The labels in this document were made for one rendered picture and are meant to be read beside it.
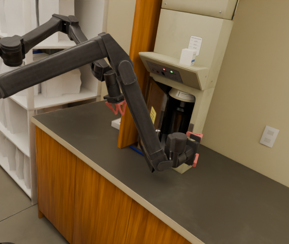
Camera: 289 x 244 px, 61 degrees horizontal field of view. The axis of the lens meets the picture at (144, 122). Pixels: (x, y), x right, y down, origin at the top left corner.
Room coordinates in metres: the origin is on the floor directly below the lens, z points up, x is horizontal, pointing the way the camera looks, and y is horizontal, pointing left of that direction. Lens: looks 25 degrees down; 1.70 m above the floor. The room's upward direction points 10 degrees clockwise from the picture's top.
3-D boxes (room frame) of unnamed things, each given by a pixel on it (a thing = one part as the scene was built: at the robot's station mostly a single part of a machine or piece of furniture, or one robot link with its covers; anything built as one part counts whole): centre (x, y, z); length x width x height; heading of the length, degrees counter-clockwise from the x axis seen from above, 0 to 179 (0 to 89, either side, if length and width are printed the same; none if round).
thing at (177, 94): (1.25, -0.19, 1.34); 0.18 x 0.18 x 0.05
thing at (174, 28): (1.28, -0.19, 1.33); 0.32 x 0.25 x 0.77; 54
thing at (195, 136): (0.91, -0.22, 1.24); 0.09 x 0.07 x 0.07; 143
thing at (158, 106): (1.12, -0.03, 1.19); 0.30 x 0.01 x 0.40; 18
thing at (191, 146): (0.85, -0.18, 1.21); 0.07 x 0.07 x 0.10; 53
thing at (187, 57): (1.09, -0.14, 1.54); 0.05 x 0.05 x 0.06; 67
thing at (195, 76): (1.14, -0.08, 1.46); 0.32 x 0.11 x 0.10; 54
